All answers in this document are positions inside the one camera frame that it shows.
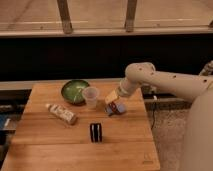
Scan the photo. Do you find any clear plastic cup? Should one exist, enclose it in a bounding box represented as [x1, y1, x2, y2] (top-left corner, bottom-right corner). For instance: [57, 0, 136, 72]
[82, 86, 99, 109]

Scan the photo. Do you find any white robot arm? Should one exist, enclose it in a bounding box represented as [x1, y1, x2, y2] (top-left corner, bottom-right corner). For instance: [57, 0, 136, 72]
[105, 60, 213, 104]

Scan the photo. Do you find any black cable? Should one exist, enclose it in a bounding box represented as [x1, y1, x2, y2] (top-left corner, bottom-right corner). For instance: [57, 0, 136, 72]
[146, 85, 159, 131]

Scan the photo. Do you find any blue red small object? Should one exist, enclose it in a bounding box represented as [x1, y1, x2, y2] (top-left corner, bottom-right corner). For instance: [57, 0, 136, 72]
[105, 102, 126, 116]

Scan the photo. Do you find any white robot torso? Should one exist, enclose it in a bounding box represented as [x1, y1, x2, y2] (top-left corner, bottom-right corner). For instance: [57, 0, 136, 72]
[179, 89, 213, 171]

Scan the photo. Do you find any green bowl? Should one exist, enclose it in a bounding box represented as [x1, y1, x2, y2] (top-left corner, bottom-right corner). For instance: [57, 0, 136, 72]
[61, 80, 90, 105]

